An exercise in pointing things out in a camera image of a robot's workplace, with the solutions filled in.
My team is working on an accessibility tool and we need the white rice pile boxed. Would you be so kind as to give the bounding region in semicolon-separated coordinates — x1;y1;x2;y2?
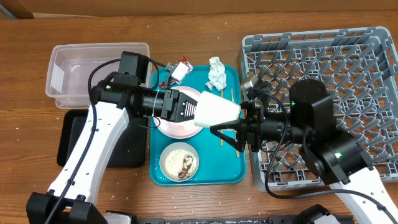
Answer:
164;149;198;180

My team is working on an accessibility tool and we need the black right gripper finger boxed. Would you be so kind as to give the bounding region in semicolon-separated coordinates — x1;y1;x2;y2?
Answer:
215;132;246;152
210;119;246;134

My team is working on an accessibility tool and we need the white cup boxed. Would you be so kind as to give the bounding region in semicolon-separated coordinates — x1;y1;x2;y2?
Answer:
193;91;241;128

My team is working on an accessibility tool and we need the large pink plate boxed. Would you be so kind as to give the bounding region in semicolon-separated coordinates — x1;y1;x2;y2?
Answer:
153;86;202;139

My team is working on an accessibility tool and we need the brown food scrap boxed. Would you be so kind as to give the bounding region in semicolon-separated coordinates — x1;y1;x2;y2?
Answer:
178;155;194;179

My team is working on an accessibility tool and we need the white tissue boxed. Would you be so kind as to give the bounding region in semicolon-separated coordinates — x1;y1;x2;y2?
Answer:
205;57;227;91

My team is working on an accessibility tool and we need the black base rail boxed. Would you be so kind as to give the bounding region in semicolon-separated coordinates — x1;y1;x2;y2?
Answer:
102;203;355;224

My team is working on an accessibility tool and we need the clear plastic waste bin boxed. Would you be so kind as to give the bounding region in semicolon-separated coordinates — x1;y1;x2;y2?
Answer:
45;42;150;110

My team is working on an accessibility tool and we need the grey dishwasher rack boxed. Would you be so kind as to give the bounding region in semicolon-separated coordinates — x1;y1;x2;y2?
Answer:
237;27;397;182

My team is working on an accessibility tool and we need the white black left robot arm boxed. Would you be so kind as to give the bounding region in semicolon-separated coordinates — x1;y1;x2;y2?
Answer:
26;52;197;224

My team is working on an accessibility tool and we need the red foil snack wrapper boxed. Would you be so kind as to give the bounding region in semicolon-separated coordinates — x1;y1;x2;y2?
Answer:
159;57;194;89

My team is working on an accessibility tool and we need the teal serving tray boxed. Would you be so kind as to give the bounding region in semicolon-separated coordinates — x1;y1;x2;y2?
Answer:
149;65;246;186

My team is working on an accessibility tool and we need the black plastic tray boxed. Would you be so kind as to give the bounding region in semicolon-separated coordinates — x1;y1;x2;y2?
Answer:
57;110;148;168

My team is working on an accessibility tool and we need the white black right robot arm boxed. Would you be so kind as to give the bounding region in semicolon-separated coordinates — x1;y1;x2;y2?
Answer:
210;79;397;223

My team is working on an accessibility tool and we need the grey bowl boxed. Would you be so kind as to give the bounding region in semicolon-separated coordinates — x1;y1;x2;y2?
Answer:
159;142;200;182

